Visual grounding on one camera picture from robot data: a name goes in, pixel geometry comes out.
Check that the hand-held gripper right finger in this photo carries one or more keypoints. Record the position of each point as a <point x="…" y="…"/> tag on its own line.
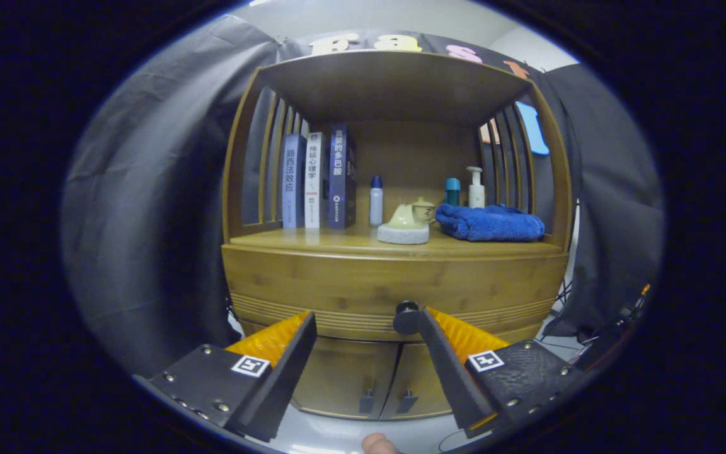
<point x="448" y="372"/>

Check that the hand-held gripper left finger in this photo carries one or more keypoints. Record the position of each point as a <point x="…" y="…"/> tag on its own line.
<point x="287" y="372"/>

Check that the wooden drawer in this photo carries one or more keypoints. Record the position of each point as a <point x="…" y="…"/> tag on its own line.
<point x="338" y="277"/>

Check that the pale green scrubbing brush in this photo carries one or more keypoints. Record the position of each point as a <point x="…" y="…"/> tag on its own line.
<point x="401" y="234"/>

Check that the wooden cabinet door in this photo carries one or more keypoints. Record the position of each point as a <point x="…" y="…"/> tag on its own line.
<point x="420" y="378"/>
<point x="338" y="378"/>

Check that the wooden countertop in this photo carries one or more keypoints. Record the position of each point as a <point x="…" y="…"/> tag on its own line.
<point x="338" y="239"/>

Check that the wooden cabinet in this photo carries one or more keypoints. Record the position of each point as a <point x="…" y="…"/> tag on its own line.
<point x="394" y="82"/>

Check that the blue towel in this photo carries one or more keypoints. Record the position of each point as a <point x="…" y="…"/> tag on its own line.
<point x="492" y="224"/>

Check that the black device with orange tip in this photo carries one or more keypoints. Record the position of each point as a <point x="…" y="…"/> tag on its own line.
<point x="609" y="343"/>

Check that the beige lidded tea cup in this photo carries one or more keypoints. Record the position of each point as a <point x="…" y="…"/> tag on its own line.
<point x="425" y="209"/>

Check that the teal bottle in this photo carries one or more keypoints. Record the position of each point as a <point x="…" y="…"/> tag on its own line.
<point x="452" y="192"/>

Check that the white pump bottle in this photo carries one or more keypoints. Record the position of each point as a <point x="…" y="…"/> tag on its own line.
<point x="476" y="192"/>

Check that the white bottle with blue cap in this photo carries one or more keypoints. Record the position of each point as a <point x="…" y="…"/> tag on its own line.
<point x="376" y="205"/>

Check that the light blue book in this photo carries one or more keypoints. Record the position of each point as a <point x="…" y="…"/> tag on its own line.
<point x="293" y="183"/>

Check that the white book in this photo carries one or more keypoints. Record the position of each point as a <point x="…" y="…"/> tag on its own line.
<point x="315" y="183"/>

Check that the dark blue book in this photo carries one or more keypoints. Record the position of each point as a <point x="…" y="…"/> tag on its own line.
<point x="339" y="176"/>

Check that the black backdrop cloth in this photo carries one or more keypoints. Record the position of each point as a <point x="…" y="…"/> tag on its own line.
<point x="149" y="221"/>

